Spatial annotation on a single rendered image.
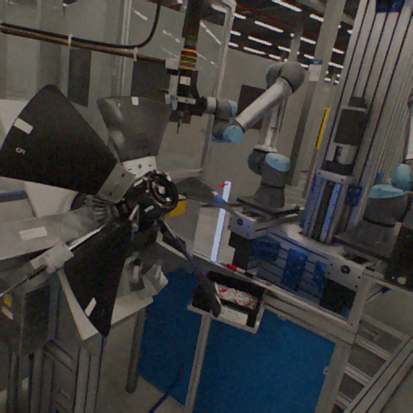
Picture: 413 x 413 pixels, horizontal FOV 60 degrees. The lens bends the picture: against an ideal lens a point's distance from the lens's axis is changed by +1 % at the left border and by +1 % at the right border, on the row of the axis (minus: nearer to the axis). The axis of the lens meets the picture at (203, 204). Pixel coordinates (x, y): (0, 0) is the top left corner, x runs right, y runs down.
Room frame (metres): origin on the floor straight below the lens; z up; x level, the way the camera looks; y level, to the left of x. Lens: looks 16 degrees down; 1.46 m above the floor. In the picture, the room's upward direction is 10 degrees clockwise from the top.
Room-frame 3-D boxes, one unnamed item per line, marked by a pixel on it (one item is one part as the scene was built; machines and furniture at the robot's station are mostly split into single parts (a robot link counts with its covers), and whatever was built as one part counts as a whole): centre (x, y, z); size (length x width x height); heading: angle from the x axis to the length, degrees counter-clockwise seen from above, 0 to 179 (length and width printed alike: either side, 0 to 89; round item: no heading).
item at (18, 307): (0.97, 0.51, 0.73); 0.15 x 0.09 x 0.22; 58
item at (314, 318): (1.24, -0.17, 0.82); 0.90 x 0.04 x 0.08; 58
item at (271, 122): (1.80, -0.26, 1.41); 0.15 x 0.12 x 0.55; 22
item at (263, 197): (1.67, -0.31, 1.09); 0.15 x 0.15 x 0.10
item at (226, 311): (1.07, -0.14, 0.85); 0.22 x 0.17 x 0.07; 74
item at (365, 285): (1.02, -0.54, 0.96); 0.03 x 0.03 x 0.20; 58
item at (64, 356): (0.99, 0.36, 0.56); 0.19 x 0.04 x 0.04; 58
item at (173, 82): (0.99, 0.11, 1.49); 0.09 x 0.07 x 0.10; 93
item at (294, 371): (1.24, -0.17, 0.45); 0.82 x 0.02 x 0.66; 58
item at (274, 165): (1.68, -0.31, 1.20); 0.13 x 0.12 x 0.14; 22
